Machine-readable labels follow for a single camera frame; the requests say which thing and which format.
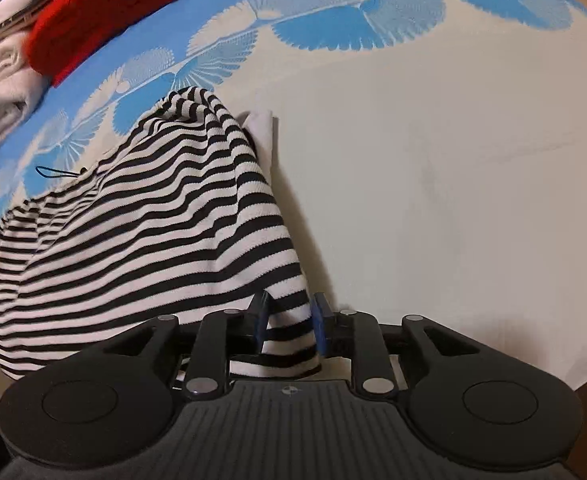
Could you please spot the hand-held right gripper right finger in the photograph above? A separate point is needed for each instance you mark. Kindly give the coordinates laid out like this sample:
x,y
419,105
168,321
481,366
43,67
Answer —
x,y
322,325

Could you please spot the blue white printed bed sheet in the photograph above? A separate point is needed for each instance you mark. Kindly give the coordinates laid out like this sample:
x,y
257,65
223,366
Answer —
x,y
423,185

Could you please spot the black white striped small top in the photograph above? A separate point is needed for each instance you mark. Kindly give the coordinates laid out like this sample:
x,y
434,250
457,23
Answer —
x,y
148,240

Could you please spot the folded red blanket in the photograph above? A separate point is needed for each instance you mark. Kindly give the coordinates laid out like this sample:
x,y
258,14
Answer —
x,y
103,15

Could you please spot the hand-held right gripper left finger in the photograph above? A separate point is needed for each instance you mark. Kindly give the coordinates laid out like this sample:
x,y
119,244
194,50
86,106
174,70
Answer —
x,y
263,322

